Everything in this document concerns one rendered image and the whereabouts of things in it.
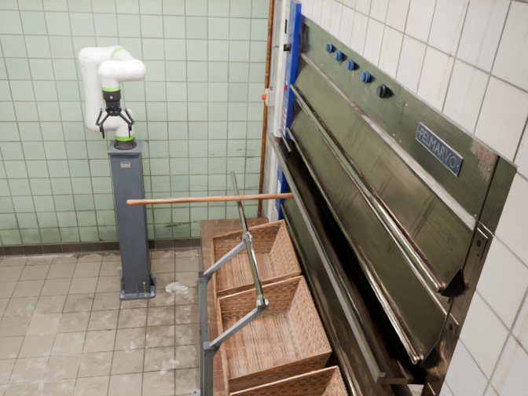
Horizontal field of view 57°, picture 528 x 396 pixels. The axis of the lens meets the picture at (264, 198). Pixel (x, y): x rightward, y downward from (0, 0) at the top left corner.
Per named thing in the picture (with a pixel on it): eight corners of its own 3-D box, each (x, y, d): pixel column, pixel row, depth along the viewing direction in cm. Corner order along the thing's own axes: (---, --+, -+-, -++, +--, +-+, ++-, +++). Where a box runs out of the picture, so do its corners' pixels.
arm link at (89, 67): (84, 126, 307) (75, 44, 275) (110, 124, 313) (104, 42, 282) (87, 137, 298) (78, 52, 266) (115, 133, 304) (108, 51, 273)
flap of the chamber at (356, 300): (269, 139, 289) (299, 144, 294) (375, 383, 136) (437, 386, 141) (269, 135, 288) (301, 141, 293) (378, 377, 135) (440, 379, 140)
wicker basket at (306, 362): (299, 311, 278) (304, 273, 265) (327, 393, 230) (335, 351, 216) (215, 318, 269) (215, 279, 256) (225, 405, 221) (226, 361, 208)
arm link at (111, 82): (94, 59, 243) (98, 64, 235) (120, 57, 248) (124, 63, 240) (98, 86, 250) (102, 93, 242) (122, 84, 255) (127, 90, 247)
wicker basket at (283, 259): (281, 252, 328) (284, 218, 314) (298, 309, 279) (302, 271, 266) (210, 255, 321) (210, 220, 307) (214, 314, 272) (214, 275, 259)
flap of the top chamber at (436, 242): (296, 89, 277) (310, 56, 269) (448, 296, 123) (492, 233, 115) (289, 86, 275) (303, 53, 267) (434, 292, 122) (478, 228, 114)
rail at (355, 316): (269, 135, 288) (273, 135, 289) (378, 377, 135) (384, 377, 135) (270, 132, 287) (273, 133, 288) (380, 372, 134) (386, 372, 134)
